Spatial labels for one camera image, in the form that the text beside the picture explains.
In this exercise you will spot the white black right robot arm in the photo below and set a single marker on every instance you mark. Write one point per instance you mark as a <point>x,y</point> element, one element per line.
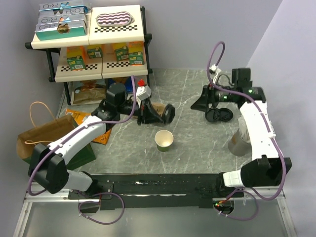
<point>268,166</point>

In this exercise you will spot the green paper coffee cup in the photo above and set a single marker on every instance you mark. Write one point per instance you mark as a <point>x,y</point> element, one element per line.
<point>163,140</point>

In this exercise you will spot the cream three-tier shelf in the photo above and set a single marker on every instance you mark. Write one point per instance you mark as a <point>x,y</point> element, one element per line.
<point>106,67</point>

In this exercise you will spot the brown snack bag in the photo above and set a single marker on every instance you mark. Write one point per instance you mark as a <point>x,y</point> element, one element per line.
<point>88,92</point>

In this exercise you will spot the grey cup of straws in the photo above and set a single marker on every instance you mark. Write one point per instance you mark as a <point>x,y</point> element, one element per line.
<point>240,145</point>

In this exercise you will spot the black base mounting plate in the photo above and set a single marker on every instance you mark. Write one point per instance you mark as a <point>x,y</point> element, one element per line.
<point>156,190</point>

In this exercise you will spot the striped purple cloth pad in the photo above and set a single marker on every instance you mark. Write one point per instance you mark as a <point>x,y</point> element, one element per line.
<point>122,18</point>

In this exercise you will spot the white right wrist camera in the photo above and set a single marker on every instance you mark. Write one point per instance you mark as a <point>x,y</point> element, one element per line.
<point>216,71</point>

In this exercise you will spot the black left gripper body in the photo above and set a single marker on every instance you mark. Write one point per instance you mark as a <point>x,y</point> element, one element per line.
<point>142,114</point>

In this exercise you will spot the green small box right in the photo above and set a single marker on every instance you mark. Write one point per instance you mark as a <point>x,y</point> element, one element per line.
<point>121,53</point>

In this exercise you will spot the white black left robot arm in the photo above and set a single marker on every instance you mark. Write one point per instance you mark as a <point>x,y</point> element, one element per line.
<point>48,166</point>

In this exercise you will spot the green small box centre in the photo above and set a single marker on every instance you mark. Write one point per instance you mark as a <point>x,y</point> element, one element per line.
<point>94,52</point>

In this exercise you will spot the blue chip bag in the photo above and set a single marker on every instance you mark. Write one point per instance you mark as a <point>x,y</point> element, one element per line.
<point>124,80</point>

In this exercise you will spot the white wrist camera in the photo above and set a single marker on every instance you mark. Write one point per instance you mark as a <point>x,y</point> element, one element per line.
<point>143,91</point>
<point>216,71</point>

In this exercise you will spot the teal tissue box front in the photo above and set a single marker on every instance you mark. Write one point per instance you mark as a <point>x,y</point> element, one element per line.
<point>56,31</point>

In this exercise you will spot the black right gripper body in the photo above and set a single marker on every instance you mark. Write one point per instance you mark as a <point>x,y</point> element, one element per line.
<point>216,96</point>

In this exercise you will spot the brown paper bag with handles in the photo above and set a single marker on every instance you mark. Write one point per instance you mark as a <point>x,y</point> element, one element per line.
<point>50,132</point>

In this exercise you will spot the black plastic cup lid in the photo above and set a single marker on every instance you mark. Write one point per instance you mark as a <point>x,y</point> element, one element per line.
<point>168,114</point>

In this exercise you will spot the green small box left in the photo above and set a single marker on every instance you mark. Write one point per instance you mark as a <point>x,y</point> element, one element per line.
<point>76,63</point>

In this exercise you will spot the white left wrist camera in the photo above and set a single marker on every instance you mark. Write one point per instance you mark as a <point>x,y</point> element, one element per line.
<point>143,91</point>

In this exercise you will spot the green small box front-right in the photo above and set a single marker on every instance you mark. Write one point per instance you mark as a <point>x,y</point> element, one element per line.
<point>136,58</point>

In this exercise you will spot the brown cardboard cup carrier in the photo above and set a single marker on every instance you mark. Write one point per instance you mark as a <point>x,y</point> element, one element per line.
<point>159,107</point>

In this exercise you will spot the orange snack bag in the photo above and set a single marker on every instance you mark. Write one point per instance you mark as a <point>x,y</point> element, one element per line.
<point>80,117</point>

